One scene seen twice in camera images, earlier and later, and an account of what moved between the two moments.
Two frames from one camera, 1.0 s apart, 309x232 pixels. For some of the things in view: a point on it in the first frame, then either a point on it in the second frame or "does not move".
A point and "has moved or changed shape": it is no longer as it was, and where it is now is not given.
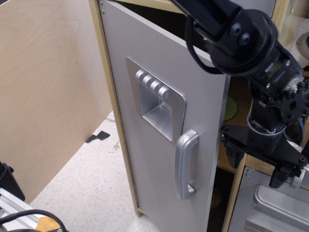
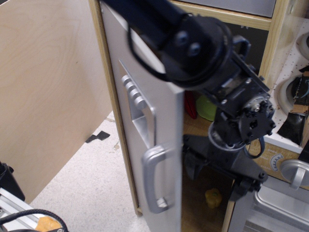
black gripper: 267,142 → 234,164
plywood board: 53,91 does not move
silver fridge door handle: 184,139 → 149,160
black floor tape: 102,135 does not move
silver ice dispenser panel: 161,107 → 142,113
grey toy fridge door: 173,111 has moved or changed shape
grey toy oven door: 261,208 does not move
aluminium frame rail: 10,204 does not move
